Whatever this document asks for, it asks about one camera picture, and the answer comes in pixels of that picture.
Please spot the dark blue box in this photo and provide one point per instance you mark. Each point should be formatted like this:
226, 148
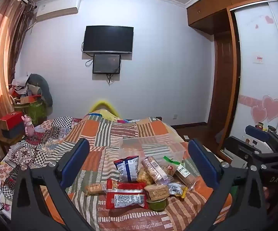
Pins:
11, 133

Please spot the yellow plush cushion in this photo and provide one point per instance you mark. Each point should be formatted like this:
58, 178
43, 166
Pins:
102, 105

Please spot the brown sheer curtain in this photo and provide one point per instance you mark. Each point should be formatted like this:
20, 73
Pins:
27, 24

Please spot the pink white door sticker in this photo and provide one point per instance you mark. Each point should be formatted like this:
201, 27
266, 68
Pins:
258, 59

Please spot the orange striped patchwork blanket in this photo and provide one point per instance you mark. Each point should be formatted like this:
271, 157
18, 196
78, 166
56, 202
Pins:
129, 130

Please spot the pink toy rabbit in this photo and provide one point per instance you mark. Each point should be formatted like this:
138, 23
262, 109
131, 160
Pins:
28, 127

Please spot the brown cake bar pack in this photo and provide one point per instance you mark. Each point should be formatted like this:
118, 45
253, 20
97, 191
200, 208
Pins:
184, 175

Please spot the wooden wardrobe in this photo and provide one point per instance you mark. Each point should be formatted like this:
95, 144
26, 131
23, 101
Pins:
208, 14

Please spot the small brown biscuit pack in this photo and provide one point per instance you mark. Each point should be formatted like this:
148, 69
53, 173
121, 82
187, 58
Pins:
95, 189

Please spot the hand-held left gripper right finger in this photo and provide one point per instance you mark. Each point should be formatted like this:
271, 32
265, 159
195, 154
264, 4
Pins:
202, 163

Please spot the clear plastic container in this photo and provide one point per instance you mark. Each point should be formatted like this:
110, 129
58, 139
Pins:
151, 146

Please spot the red snack packet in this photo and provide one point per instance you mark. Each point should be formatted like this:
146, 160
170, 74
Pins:
124, 197

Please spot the blue white snack bag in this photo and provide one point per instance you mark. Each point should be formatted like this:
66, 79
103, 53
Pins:
128, 169

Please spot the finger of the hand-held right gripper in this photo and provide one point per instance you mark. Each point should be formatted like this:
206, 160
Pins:
243, 152

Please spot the clear candy with green end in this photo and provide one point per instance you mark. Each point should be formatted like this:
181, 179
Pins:
170, 167

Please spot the yellow corn puff pack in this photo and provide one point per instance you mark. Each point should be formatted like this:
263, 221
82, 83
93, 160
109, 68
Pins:
143, 176

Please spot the green bag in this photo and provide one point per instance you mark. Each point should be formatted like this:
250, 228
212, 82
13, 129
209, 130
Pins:
35, 112

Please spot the small black wall monitor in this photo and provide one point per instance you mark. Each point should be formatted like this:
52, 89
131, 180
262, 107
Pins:
106, 63

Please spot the red box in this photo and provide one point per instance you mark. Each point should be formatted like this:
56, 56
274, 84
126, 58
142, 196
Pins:
10, 119

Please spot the pile of paper boxes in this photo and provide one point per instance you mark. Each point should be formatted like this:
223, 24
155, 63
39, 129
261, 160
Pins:
21, 91

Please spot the black white checkered sheet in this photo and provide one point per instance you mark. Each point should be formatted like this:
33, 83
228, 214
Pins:
33, 154

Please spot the square brown biscuit pack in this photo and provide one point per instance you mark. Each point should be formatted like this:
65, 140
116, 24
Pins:
157, 192

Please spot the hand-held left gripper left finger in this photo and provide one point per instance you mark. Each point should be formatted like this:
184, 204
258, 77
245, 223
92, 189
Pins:
77, 158

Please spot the green jelly cup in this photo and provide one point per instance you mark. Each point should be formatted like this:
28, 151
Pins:
157, 205

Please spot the white sliding wardrobe door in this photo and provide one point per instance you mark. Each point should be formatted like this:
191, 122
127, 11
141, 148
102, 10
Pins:
257, 89

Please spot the black wall television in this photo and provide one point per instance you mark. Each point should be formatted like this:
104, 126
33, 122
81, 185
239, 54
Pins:
107, 38

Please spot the white air conditioner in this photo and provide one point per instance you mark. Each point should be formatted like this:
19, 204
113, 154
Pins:
57, 8

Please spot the yellow green snack packet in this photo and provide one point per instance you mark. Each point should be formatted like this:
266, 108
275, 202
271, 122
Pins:
177, 189

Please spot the purple label cracker pack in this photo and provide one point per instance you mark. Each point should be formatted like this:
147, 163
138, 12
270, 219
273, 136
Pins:
155, 170

